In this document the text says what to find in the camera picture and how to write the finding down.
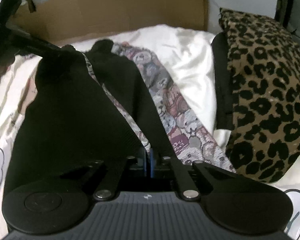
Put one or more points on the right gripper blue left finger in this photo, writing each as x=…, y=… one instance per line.
x=145, y=163

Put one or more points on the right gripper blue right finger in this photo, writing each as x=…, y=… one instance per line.
x=152, y=162

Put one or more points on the leopard print garment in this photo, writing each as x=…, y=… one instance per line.
x=264, y=70

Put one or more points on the brown cardboard sheet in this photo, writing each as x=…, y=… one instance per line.
x=66, y=21

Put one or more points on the white bear print duvet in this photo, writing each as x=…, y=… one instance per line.
x=186, y=54

